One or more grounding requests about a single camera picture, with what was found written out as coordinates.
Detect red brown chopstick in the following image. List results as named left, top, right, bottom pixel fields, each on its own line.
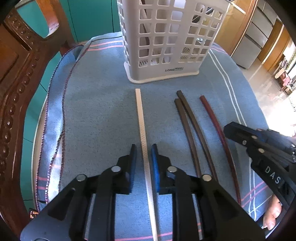
left=177, top=90, right=218, bottom=181

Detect dark brown chopstick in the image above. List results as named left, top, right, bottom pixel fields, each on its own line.
left=174, top=98, right=202, bottom=177

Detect silver patterned chopstick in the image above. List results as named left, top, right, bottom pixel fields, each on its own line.
left=135, top=88, right=158, bottom=240

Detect white utensil holder basket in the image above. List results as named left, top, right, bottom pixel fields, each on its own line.
left=117, top=0, right=230, bottom=84

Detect teal lower kitchen cabinets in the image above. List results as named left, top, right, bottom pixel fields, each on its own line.
left=16, top=1, right=120, bottom=42

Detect right hand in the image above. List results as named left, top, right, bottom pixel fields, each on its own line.
left=263, top=194, right=282, bottom=230

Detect blue striped cloth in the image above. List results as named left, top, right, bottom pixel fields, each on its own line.
left=36, top=33, right=268, bottom=240

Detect grey refrigerator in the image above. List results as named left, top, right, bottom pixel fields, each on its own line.
left=232, top=1, right=278, bottom=69

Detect carved wooden chair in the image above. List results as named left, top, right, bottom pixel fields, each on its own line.
left=1, top=1, right=75, bottom=240

